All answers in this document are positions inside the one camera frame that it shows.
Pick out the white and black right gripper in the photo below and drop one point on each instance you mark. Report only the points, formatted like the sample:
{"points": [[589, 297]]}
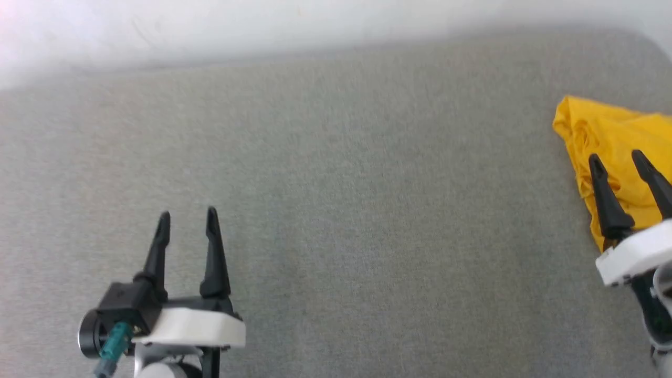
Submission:
{"points": [[638, 252]]}

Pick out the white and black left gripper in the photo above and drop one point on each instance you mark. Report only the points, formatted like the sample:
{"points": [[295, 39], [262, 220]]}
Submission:
{"points": [[194, 325]]}

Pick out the yellow garment with dark stripes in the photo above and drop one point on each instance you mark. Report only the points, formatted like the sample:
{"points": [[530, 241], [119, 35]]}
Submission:
{"points": [[609, 136]]}

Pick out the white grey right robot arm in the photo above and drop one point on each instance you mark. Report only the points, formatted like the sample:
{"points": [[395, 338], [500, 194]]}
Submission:
{"points": [[664, 365]]}

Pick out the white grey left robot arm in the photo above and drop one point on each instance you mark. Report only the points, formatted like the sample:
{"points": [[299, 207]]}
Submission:
{"points": [[168, 371]]}

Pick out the grey fabric sofa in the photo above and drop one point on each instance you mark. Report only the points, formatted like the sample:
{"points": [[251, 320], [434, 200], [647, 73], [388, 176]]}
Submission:
{"points": [[367, 210]]}

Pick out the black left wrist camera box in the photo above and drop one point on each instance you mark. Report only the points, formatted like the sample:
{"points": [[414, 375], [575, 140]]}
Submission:
{"points": [[126, 307]]}

